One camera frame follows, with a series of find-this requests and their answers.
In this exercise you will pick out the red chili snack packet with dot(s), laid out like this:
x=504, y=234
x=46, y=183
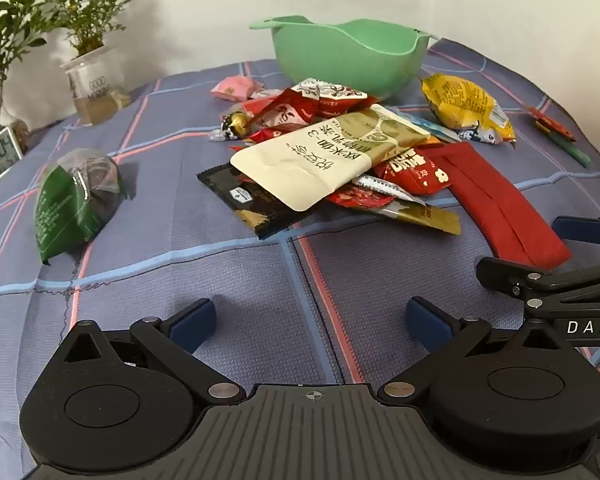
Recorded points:
x=355, y=196

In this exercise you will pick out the light blue stick packet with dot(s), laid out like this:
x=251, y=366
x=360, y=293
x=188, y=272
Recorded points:
x=430, y=127

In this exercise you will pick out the pink snack packet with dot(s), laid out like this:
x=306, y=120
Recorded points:
x=235, y=87

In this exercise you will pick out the silver snack packet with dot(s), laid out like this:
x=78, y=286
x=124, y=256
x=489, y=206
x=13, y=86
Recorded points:
x=385, y=183

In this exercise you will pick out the black and gold packet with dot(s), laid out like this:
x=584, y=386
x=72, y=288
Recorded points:
x=240, y=195

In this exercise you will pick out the leafy plant in glass vase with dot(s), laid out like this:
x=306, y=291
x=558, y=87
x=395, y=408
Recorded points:
x=5, y=35

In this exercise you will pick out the gold foil candy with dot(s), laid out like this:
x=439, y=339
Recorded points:
x=237, y=122

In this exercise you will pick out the green plastic bowl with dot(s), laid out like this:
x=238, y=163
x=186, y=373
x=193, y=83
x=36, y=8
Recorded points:
x=345, y=65

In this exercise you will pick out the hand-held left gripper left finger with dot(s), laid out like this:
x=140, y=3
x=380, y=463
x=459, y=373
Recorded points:
x=192, y=325

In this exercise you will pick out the long plain red pouch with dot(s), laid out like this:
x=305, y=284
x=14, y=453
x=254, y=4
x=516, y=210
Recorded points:
x=495, y=200

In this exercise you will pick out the red packet with white lettering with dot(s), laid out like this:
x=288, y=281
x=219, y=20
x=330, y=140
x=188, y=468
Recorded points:
x=410, y=165

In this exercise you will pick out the green stick packet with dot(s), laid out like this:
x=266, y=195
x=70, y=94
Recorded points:
x=572, y=150

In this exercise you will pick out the gold snack packet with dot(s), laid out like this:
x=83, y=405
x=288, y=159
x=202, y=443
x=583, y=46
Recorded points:
x=425, y=217

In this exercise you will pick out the green clear snack packet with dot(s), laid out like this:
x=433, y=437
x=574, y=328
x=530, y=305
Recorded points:
x=70, y=205

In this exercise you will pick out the dark red snack packet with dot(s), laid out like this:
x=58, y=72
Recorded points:
x=267, y=136

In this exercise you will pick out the yellow snack bag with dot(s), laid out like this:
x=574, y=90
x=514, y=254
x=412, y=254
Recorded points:
x=460, y=105

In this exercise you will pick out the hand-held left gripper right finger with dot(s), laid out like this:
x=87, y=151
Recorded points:
x=427, y=327

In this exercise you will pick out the potted plant in white pot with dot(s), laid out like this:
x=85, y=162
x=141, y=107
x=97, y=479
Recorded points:
x=92, y=80

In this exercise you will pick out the clear wrapped candy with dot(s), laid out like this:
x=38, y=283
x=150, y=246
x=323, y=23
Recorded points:
x=219, y=135

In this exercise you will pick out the cream and olive pouch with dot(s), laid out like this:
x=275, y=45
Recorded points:
x=305, y=160

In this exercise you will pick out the red and white snack bag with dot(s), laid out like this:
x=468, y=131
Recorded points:
x=330, y=95

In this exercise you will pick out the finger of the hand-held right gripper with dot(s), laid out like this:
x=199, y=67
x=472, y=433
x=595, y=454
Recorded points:
x=500, y=275
x=582, y=232

